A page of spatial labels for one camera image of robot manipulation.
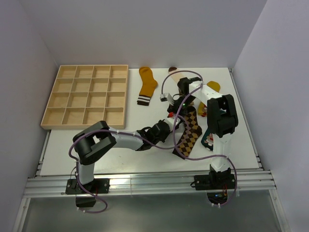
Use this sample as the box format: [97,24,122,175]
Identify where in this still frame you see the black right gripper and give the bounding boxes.
[167,95,196,126]

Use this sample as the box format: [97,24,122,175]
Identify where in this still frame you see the brown yellow argyle sock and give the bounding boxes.
[177,107,202,157]

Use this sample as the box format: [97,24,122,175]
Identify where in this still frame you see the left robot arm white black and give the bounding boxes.
[72,119,172,193]

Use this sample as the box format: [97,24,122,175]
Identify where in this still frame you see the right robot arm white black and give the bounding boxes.
[172,77,239,189]

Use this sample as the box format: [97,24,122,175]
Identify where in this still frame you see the yellow sock bear motif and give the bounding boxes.
[197,81,221,117]

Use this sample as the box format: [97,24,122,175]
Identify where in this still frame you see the cream sock brown stripes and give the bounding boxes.
[168,66,188,84]

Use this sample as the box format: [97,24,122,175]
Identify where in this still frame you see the mustard sock brown white stripes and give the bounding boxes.
[137,67,158,106]

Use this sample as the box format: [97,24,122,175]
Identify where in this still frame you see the dark green sock bear motif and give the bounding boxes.
[201,129,213,151]

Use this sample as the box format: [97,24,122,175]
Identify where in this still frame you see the wooden compartment tray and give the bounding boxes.
[41,65,128,130]

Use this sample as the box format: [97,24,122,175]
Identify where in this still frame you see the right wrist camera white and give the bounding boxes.
[160,93,174,105]

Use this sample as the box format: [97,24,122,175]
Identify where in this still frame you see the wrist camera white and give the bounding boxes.
[160,93,174,105]
[165,112,182,132]

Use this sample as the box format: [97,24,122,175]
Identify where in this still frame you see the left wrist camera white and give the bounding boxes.
[165,112,182,132]

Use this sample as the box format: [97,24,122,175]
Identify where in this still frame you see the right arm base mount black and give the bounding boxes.
[190,174,236,205]

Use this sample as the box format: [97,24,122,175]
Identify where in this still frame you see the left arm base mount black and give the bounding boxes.
[65,178,110,208]

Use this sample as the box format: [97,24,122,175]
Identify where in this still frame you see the aluminium rail frame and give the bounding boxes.
[23,68,276,198]

